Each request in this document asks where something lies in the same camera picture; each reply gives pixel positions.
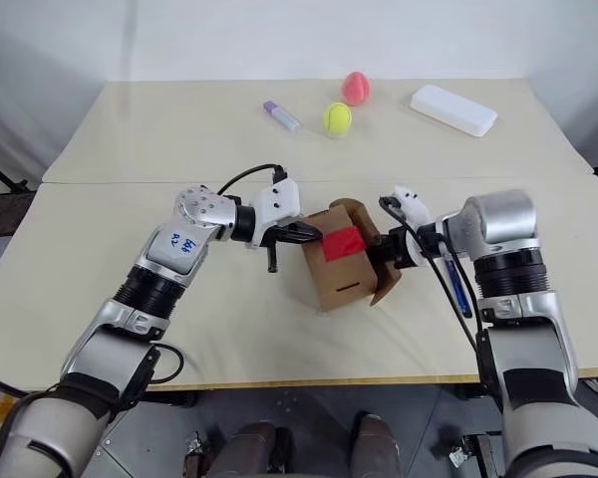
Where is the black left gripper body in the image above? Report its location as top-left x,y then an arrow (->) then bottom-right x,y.
259,222 -> 301,274

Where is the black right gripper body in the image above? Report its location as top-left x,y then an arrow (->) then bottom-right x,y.
385,229 -> 415,271

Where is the brown cardboard box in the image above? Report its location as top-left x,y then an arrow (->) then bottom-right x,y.
298,197 -> 406,314

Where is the blue pen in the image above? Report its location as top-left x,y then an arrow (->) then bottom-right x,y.
443,252 -> 474,319

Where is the red tape patch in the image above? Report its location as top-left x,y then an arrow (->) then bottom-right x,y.
321,226 -> 368,263

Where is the yellow tennis ball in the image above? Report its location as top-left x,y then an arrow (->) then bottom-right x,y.
322,102 -> 354,134

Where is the purple capped marker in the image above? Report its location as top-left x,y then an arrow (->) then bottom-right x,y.
262,101 -> 302,133

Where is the white plastic case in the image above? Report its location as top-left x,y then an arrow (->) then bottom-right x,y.
409,84 -> 499,138

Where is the pink peach toy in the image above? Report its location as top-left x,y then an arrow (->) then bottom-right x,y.
340,71 -> 372,107

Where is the dark brown rounded shape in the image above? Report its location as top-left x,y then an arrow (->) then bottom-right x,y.
351,411 -> 413,478

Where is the black mesh seat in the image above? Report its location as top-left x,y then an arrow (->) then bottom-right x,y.
0,191 -> 39,238

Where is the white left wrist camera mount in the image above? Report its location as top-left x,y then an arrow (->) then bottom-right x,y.
248,177 -> 303,250

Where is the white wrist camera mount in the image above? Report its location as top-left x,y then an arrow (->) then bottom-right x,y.
248,177 -> 303,250
389,184 -> 436,271

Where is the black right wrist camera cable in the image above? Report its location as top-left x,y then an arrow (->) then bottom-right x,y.
378,195 -> 485,360

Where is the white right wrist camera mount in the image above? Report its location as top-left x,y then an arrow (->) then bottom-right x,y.
389,184 -> 436,271

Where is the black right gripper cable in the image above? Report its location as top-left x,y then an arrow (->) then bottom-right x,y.
426,233 -> 482,325

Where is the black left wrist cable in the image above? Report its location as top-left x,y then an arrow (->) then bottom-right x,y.
216,163 -> 288,196

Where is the black left shoulder cable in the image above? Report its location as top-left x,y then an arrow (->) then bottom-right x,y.
147,342 -> 186,385

